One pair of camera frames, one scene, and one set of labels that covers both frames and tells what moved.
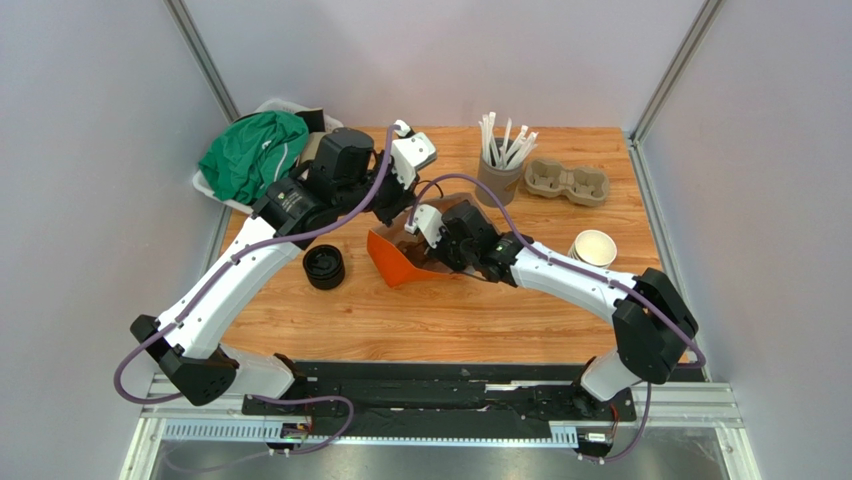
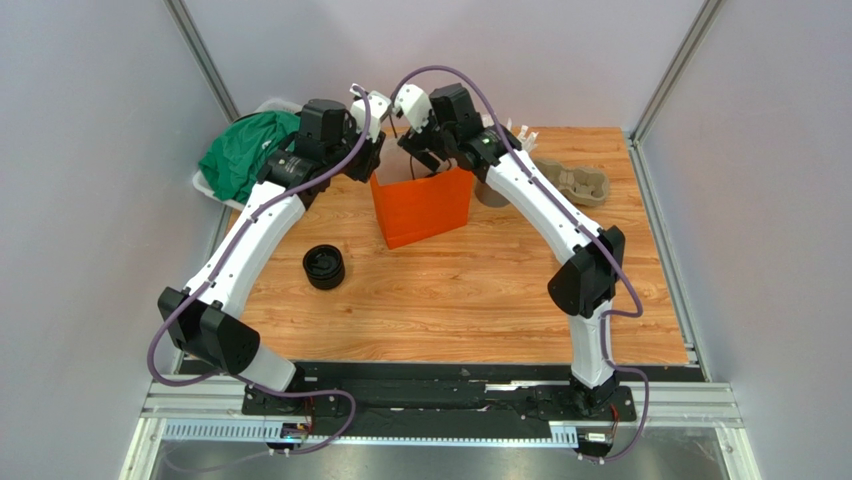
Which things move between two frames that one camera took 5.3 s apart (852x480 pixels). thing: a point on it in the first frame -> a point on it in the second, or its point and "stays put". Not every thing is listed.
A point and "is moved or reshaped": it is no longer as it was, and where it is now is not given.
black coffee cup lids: [324, 266] stays put
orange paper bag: [398, 256] is moved or reshaped
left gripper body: [390, 198] -> [362, 168]
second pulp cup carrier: [551, 178] stays put
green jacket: [253, 152] stays put
